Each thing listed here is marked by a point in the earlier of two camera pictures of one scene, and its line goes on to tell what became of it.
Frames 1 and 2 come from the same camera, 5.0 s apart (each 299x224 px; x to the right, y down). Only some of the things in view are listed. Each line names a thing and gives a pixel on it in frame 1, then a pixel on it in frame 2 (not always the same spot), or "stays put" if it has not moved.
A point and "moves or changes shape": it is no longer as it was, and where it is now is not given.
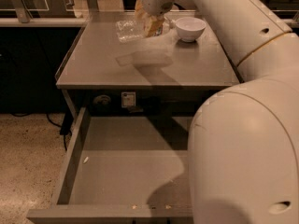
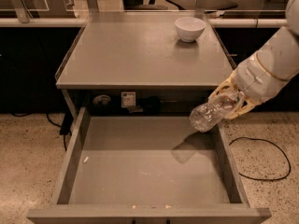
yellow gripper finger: x=138 y=9 → x=226 y=86
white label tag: x=128 y=99 stays put
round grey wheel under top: x=102 y=100 stays put
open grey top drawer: x=125 y=168 stays put
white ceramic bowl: x=190 y=28 stays put
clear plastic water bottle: x=127 y=31 moves or changes shape
